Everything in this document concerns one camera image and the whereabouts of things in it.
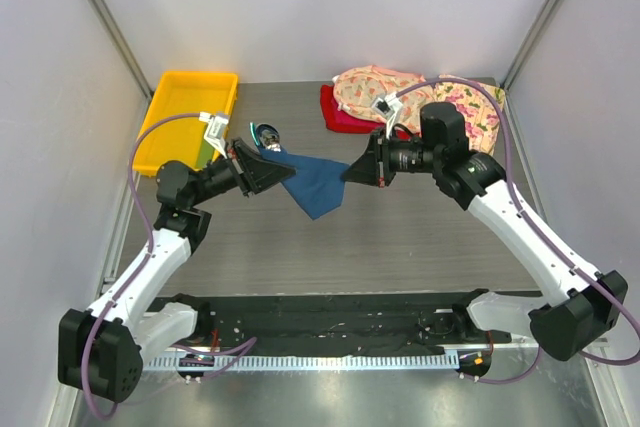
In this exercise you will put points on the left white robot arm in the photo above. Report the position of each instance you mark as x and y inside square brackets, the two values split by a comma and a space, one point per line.
[102, 350]

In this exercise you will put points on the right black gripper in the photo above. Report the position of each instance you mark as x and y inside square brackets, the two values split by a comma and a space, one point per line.
[375, 166]

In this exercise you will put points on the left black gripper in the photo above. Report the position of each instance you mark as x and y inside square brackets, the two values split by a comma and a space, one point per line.
[251, 171]

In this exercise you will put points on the left aluminium corner post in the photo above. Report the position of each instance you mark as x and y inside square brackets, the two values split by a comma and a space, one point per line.
[112, 28]

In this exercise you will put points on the aluminium corner post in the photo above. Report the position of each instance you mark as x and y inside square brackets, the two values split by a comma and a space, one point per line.
[542, 21]
[112, 28]

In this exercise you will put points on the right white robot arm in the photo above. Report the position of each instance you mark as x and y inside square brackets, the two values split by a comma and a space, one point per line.
[577, 303]

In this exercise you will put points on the floral yellow placemat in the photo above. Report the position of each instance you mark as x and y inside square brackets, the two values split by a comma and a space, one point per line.
[482, 124]

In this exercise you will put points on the floral round mesh cover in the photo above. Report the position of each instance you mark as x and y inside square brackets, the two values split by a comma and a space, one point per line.
[358, 89]

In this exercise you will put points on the blue paper napkin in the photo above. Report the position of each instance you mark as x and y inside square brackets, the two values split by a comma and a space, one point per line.
[317, 187]

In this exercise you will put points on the green gold-tipped utensil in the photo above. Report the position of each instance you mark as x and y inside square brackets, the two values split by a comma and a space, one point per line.
[205, 154]

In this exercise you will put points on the white slotted cable duct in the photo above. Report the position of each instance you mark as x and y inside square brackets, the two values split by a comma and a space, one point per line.
[174, 361]

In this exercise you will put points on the right aluminium corner post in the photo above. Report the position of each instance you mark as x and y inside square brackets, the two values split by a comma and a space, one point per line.
[542, 21]

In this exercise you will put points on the red folded cloth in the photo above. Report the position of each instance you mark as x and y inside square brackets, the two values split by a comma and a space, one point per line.
[337, 120]

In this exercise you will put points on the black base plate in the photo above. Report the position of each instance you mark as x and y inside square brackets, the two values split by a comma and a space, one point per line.
[371, 325]

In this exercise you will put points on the yellow plastic bin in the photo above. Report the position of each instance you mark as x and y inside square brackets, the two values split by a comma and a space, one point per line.
[174, 117]

